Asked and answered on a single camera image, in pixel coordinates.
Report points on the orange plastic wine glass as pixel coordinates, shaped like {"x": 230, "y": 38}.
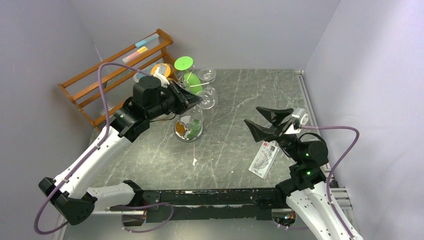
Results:
{"x": 161, "y": 70}

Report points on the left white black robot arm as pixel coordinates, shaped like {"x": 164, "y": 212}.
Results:
{"x": 70, "y": 191}

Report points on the aluminium frame rail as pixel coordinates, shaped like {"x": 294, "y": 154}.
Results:
{"x": 340, "y": 194}

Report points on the blue white packaged item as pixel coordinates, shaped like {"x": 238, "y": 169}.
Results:
{"x": 138, "y": 75}

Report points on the clear wine glass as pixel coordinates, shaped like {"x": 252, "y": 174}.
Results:
{"x": 206, "y": 76}

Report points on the blue marker pen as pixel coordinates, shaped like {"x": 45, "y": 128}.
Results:
{"x": 146, "y": 40}

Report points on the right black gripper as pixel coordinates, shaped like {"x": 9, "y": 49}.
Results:
{"x": 282, "y": 127}

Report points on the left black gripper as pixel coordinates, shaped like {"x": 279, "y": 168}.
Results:
{"x": 184, "y": 98}

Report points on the chrome wine glass rack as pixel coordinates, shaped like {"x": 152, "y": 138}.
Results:
{"x": 180, "y": 125}

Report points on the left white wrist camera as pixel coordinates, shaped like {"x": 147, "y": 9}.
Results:
{"x": 164, "y": 82}

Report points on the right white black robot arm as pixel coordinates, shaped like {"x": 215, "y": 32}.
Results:
{"x": 307, "y": 191}

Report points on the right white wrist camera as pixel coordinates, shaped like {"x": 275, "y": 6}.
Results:
{"x": 298, "y": 118}

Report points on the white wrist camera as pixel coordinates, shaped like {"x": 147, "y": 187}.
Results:
{"x": 164, "y": 82}
{"x": 298, "y": 118}

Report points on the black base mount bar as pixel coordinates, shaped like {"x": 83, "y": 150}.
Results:
{"x": 259, "y": 203}

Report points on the pink yellow marker pen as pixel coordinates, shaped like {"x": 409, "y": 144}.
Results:
{"x": 135, "y": 54}

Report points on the wooden shelf rack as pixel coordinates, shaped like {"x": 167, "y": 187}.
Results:
{"x": 83, "y": 91}

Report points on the white packaged ruler card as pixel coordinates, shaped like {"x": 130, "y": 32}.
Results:
{"x": 264, "y": 159}

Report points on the green plastic wine glass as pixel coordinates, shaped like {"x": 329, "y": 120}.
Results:
{"x": 190, "y": 80}

